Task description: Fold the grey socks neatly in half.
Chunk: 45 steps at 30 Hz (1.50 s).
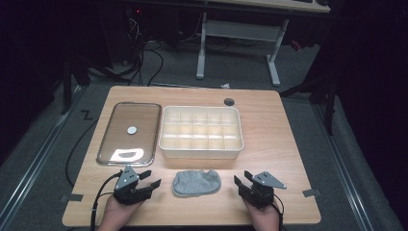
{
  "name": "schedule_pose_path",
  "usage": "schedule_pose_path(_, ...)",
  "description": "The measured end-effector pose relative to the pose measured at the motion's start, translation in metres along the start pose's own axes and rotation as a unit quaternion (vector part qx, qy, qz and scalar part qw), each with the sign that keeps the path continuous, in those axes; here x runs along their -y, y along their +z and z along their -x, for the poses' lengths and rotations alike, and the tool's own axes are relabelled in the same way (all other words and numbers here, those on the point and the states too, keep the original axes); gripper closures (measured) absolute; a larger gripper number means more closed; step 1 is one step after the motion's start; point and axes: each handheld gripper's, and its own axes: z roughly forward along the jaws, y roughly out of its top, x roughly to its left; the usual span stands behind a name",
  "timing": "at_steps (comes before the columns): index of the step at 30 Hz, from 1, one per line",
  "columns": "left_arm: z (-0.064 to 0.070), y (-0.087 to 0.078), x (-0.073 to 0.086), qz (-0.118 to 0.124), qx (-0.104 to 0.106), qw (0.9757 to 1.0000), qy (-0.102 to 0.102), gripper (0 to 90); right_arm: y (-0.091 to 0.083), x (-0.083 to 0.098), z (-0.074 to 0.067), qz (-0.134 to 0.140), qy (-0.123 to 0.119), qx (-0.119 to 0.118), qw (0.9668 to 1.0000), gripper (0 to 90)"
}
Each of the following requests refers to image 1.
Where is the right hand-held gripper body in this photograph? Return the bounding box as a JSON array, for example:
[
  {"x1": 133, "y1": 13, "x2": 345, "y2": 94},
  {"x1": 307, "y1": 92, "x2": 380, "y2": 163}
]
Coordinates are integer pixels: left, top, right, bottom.
[{"x1": 239, "y1": 171, "x2": 288, "y2": 209}]

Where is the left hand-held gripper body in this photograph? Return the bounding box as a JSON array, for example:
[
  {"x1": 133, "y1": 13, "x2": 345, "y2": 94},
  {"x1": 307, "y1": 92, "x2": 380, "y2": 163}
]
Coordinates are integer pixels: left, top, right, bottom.
[{"x1": 113, "y1": 165, "x2": 153, "y2": 206}]

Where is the grey sock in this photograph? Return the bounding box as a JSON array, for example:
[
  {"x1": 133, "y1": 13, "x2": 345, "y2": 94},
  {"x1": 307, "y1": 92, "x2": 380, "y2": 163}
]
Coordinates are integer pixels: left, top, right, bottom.
[{"x1": 171, "y1": 168, "x2": 222, "y2": 198}]

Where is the white compartment storage box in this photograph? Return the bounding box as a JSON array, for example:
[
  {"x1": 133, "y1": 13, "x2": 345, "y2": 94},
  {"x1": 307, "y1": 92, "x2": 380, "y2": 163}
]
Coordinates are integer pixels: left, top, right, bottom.
[{"x1": 158, "y1": 105, "x2": 244, "y2": 161}]

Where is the person's right hand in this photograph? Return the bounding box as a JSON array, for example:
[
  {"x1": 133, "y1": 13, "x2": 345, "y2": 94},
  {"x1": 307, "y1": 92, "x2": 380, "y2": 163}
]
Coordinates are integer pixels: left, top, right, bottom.
[{"x1": 242, "y1": 198, "x2": 281, "y2": 225}]

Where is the person's left hand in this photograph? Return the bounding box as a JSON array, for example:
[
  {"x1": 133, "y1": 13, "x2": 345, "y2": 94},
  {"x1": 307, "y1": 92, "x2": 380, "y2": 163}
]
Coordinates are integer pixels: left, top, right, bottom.
[{"x1": 100, "y1": 195, "x2": 143, "y2": 225}]

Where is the clear plastic box lid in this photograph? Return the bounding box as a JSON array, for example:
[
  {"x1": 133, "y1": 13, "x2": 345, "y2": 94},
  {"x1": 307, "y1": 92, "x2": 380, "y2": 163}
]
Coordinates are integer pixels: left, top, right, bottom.
[{"x1": 96, "y1": 101, "x2": 163, "y2": 167}]

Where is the white-framed desk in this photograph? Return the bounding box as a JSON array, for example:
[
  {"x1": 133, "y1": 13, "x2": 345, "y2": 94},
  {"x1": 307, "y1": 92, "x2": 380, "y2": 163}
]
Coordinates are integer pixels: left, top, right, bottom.
[{"x1": 195, "y1": 0, "x2": 332, "y2": 88}]

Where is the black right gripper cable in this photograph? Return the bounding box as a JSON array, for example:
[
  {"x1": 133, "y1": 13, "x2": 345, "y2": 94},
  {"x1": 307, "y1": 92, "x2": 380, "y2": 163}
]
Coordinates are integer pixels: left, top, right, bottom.
[{"x1": 272, "y1": 193, "x2": 287, "y2": 231}]

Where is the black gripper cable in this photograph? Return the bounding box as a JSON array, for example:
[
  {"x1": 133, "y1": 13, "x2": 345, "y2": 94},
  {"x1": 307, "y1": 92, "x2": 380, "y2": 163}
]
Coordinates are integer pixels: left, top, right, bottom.
[
  {"x1": 272, "y1": 193, "x2": 287, "y2": 231},
  {"x1": 89, "y1": 172, "x2": 123, "y2": 231}
]

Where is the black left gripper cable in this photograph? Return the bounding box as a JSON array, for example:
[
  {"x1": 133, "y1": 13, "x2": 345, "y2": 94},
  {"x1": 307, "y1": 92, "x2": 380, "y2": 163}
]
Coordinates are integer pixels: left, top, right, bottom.
[{"x1": 89, "y1": 172, "x2": 123, "y2": 231}]

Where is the black floor cable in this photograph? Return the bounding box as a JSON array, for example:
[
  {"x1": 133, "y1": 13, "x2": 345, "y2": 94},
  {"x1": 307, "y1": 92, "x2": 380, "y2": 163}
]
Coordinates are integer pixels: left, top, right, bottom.
[{"x1": 64, "y1": 118, "x2": 99, "y2": 188}]

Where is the metal floor rail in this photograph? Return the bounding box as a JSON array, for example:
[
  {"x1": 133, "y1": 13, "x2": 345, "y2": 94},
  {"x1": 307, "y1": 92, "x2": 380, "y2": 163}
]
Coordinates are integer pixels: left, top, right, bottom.
[
  {"x1": 312, "y1": 102, "x2": 376, "y2": 231},
  {"x1": 0, "y1": 86, "x2": 85, "y2": 227}
]

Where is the bundle of black cables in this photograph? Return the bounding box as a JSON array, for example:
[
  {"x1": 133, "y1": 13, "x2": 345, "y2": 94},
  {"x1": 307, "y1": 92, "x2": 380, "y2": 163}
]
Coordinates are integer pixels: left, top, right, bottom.
[{"x1": 90, "y1": 9, "x2": 206, "y2": 87}]

